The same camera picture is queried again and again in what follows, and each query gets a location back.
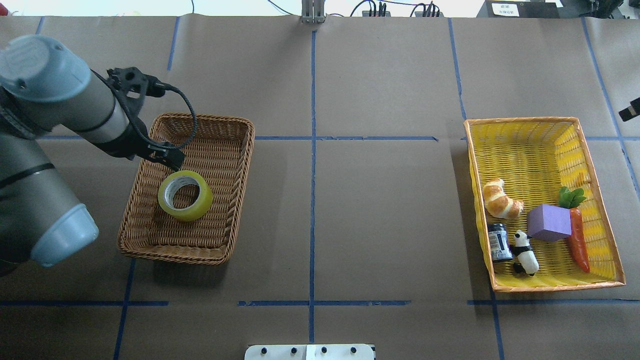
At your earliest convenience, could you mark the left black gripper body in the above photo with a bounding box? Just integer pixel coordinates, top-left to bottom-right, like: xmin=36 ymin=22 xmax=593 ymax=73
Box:
xmin=93 ymin=122 xmax=153 ymax=160

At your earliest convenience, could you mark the yellow tape roll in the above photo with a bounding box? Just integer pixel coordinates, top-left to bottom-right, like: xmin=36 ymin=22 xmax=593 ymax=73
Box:
xmin=157 ymin=170 xmax=213 ymax=223

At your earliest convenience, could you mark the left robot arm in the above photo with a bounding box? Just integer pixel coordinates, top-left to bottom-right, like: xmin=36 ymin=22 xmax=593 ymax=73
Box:
xmin=0 ymin=34 xmax=195 ymax=276

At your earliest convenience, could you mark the brown wicker basket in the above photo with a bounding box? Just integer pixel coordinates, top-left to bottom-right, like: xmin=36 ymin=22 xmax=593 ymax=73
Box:
xmin=116 ymin=114 xmax=255 ymax=265

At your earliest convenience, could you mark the yellow woven basket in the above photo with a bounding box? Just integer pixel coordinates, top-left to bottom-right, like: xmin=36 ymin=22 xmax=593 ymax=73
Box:
xmin=464 ymin=117 xmax=626 ymax=293

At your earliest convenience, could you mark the black box with label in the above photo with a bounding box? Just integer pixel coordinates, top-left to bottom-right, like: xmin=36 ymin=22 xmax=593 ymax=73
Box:
xmin=476 ymin=0 xmax=560 ymax=19

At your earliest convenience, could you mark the purple foam cube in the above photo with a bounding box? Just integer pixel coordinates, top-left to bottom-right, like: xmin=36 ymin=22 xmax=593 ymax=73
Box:
xmin=526 ymin=203 xmax=572 ymax=242

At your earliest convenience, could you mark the orange toy carrot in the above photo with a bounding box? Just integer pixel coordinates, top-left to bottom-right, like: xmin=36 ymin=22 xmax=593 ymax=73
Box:
xmin=558 ymin=186 xmax=591 ymax=274

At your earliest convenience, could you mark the toy croissant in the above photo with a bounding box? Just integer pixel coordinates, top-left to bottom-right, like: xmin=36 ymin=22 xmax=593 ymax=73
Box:
xmin=482 ymin=177 xmax=525 ymax=220

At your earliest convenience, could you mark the toy panda figure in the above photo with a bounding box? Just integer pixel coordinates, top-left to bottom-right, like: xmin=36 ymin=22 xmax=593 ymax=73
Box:
xmin=511 ymin=230 xmax=540 ymax=277

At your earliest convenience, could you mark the small dark can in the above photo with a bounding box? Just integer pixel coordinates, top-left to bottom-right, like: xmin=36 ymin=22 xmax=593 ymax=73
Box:
xmin=487 ymin=223 xmax=514 ymax=264

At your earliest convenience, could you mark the black power strip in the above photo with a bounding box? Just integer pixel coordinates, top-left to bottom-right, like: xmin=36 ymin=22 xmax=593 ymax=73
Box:
xmin=351 ymin=0 xmax=445 ymax=18

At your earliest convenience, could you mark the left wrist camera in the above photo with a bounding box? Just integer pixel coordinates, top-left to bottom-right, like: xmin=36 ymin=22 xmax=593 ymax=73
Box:
xmin=106 ymin=67 xmax=167 ymax=117

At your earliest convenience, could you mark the left black braided cable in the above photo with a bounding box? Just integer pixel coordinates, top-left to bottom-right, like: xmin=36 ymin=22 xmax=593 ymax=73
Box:
xmin=162 ymin=84 xmax=199 ymax=151

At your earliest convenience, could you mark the grey metal bracket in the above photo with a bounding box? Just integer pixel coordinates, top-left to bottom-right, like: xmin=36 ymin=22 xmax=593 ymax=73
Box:
xmin=301 ymin=0 xmax=327 ymax=24

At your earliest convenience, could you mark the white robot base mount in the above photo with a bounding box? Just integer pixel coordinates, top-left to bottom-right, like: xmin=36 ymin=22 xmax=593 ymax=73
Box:
xmin=244 ymin=342 xmax=377 ymax=360

